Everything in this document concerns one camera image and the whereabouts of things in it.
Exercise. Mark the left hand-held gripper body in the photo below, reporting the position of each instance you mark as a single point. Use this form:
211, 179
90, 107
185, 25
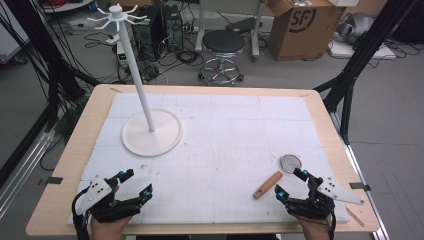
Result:
96, 193

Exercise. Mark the white power strip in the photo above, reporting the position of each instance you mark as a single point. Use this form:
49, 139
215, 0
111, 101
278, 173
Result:
113, 39

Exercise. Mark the white flat board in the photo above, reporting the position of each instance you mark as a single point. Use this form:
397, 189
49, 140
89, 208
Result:
363, 50

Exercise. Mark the brown tape strip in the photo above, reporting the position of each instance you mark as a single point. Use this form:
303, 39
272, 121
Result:
354, 216

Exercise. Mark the person's right hand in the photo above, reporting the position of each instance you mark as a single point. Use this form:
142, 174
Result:
315, 230

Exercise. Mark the black tape piece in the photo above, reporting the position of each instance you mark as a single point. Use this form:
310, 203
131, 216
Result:
54, 180
359, 186

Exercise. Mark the brown cardboard box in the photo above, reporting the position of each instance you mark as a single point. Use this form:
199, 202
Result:
301, 33

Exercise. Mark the black computer tower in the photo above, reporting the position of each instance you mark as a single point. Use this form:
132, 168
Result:
150, 30
173, 26

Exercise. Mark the white gridded mat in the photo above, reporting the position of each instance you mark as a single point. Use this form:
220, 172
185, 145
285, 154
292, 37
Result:
216, 140

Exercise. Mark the black round stool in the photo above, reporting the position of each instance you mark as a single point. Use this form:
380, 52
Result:
222, 41

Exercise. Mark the white hook rack stand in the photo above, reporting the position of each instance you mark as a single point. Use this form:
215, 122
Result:
151, 133

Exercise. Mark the black metal frame stand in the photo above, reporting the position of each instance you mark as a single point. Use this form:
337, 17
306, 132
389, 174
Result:
50, 66
363, 50

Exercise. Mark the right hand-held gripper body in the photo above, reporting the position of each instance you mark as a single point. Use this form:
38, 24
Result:
336, 192

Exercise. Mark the bench power supply unit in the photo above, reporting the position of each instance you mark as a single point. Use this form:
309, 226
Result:
122, 55

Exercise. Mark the aluminium rail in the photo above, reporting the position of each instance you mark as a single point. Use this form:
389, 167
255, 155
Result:
363, 180
23, 170

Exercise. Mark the person's left hand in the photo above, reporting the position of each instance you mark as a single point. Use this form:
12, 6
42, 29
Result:
108, 230

